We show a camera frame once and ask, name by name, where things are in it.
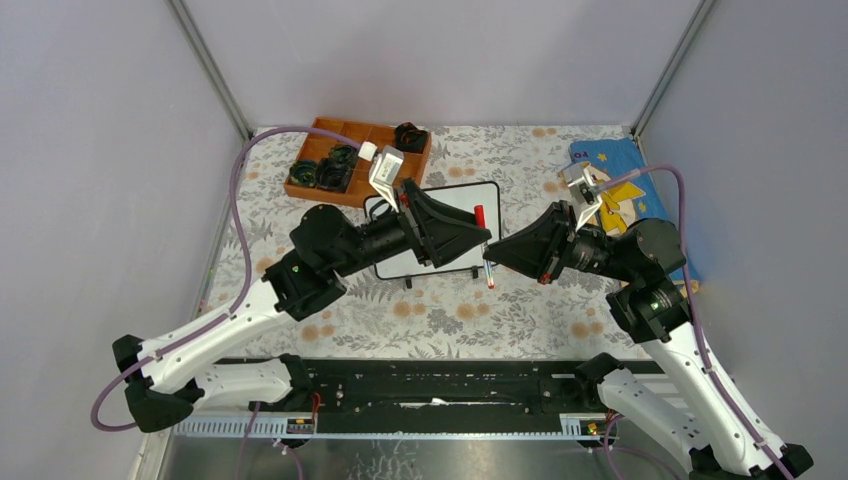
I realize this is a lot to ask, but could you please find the red marker cap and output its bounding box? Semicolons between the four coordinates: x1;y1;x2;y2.
474;205;486;229

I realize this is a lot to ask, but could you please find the blue yellow cartoon cloth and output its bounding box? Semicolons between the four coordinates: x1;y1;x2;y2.
558;137;701;293

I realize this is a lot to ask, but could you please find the floral patterned table mat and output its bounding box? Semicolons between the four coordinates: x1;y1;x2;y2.
205;125;645;360

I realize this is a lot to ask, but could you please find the black tape roll left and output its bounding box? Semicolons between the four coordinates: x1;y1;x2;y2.
288;159;318;188

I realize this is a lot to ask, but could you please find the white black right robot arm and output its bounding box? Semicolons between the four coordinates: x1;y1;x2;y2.
485;202;813;479

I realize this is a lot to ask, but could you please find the black tape roll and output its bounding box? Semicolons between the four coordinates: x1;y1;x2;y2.
394;122;430;154
315;158;353;193
328;145;359;169
288;159;318;188

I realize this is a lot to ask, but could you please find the orange compartment tray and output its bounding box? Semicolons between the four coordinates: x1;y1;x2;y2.
284;117;432;207

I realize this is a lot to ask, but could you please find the black tape roll lower middle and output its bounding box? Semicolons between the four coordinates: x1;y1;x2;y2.
315;158;353;193

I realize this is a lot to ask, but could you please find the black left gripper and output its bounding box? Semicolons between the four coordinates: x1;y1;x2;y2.
331;177;490;278

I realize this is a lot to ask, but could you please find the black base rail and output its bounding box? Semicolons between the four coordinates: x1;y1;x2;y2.
259;359;608;436

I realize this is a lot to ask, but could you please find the left aluminium frame post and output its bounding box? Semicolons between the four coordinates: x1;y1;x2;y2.
164;0;253;141

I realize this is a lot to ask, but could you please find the small black-framed whiteboard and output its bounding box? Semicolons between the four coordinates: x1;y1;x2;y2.
373;181;502;288

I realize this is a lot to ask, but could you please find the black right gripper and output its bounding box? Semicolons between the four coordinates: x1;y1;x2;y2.
483;199;637;285

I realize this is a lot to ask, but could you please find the black tape roll top right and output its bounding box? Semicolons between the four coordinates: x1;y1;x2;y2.
394;122;430;154

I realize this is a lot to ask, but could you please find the aluminium frame post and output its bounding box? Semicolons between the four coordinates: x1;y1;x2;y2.
630;0;718;138
164;0;253;141

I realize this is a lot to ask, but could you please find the black tape roll upper middle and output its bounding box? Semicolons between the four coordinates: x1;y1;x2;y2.
328;145;359;169

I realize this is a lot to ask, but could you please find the right aluminium frame post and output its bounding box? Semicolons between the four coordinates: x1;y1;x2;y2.
630;0;718;138

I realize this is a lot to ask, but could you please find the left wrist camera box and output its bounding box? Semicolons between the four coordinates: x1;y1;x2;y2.
358;141;405;211

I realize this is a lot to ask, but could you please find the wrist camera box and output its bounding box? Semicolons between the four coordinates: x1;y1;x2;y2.
559;163;602;230
358;141;405;211

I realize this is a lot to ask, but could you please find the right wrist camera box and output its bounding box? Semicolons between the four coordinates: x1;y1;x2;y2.
559;163;602;230

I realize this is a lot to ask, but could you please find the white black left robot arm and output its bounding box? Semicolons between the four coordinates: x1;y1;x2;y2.
112;179;491;433

